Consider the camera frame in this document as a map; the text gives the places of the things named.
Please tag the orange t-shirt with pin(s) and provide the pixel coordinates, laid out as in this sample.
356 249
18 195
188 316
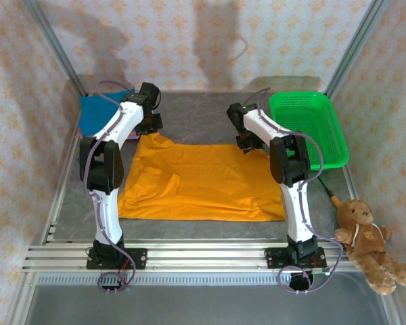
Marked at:
206 183

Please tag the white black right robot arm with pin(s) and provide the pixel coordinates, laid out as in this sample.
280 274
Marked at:
264 123

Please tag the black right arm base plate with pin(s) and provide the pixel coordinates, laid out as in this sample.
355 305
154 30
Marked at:
275 259

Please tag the small black connector box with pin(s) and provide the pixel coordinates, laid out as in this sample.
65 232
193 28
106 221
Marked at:
113 282
301 282

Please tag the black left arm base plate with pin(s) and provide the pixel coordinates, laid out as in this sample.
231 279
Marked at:
137 259

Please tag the slotted metal strip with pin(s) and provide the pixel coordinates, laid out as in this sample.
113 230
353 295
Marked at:
206 279

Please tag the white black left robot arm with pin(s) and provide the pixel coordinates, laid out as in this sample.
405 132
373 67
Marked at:
122 125

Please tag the aluminium frame post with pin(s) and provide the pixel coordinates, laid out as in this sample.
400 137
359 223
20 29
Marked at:
54 44
355 47

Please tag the brown teddy bear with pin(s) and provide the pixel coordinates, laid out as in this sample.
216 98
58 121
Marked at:
362 233

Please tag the folded blue t-shirt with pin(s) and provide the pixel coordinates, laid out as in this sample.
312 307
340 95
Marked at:
94 115

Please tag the aluminium mounting rail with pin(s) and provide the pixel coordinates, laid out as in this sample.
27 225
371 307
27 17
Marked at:
206 257

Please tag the green plastic basket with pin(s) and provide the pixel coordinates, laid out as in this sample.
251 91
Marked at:
308 111

